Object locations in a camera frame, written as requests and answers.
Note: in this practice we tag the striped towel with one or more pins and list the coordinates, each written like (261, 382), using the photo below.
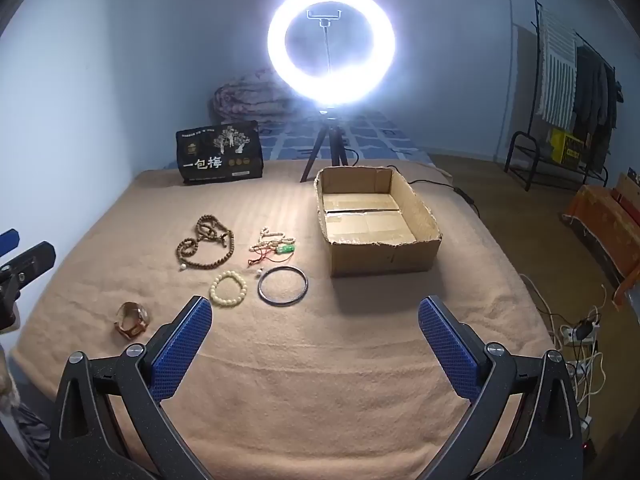
(555, 70)

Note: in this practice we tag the red rectangular charm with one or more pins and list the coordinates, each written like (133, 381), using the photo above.
(131, 320)

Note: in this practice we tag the brown box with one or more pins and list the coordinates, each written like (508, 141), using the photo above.
(630, 187)

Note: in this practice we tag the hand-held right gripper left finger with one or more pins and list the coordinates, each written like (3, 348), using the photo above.
(180, 350)

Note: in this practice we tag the grey patterned cloth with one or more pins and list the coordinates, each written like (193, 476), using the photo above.
(30, 440)

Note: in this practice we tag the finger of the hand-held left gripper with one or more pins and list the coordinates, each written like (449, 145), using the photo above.
(7, 241)
(32, 259)

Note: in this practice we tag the yellow box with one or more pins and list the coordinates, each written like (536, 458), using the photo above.
(567, 147)

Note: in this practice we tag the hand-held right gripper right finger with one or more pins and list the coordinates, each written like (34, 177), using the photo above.
(450, 350)

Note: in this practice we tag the folded patterned quilt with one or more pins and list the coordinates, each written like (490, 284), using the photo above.
(245, 97)

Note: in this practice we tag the black printed box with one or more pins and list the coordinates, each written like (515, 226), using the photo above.
(220, 157)

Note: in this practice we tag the metal bangle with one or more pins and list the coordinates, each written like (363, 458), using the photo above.
(261, 292)

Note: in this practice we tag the black tripod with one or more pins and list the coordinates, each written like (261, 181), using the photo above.
(327, 130)

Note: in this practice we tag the white power strip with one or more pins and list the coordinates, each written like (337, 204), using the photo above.
(570, 335)

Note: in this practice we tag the black clothes rack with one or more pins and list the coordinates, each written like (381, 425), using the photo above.
(520, 150)

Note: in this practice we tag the person's left forearm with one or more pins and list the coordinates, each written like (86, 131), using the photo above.
(6, 380)

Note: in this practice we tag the phone holder clamp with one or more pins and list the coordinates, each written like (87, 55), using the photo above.
(325, 19)

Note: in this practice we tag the dark hanging clothes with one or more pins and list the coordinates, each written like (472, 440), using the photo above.
(595, 100)

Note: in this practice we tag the blue patterned bed sheet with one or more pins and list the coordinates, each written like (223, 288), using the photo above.
(380, 135)

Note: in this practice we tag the cardboard box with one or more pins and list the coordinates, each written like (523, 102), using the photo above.
(380, 257)

